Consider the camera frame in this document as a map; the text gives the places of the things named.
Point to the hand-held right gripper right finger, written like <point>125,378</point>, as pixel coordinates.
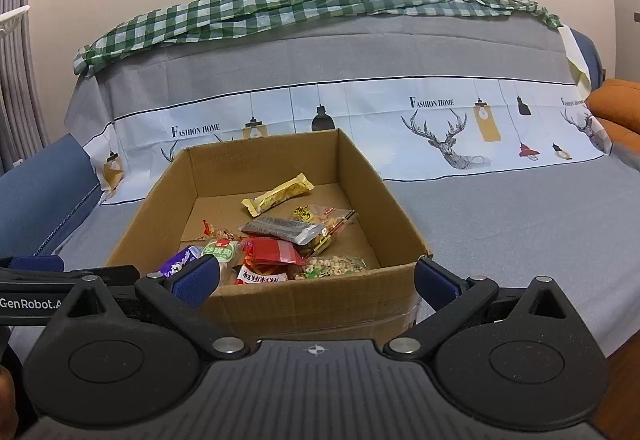
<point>437,287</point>

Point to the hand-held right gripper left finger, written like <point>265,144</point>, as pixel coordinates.
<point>197,281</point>

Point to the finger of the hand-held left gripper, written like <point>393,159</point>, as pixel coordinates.
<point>35,263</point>
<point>115,273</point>

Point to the purple snack packet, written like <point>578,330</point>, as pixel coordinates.
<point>177,261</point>

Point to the round green label snack packet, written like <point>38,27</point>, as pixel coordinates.
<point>220,250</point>

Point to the small orange snack packet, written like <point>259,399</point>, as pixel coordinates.
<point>215,231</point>

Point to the silver snack packet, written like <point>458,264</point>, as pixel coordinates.
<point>280,226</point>

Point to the long green label snack packet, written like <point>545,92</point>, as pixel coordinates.
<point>330,265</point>

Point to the brown cardboard box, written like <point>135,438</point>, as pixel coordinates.
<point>325,305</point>

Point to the clear yellow label snack packet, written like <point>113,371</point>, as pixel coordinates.
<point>335,220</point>

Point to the blue cushion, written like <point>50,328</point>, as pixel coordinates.
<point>40,190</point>
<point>587,55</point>

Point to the grey printed bed sheet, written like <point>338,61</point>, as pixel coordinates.
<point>500,230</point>

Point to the grey curtain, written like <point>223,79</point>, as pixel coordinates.
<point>15,95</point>

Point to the white plastic rack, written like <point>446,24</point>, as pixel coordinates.
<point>12,20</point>

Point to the orange cushion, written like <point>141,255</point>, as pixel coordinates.
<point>620,105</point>

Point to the green checked cloth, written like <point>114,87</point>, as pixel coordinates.
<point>225,15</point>

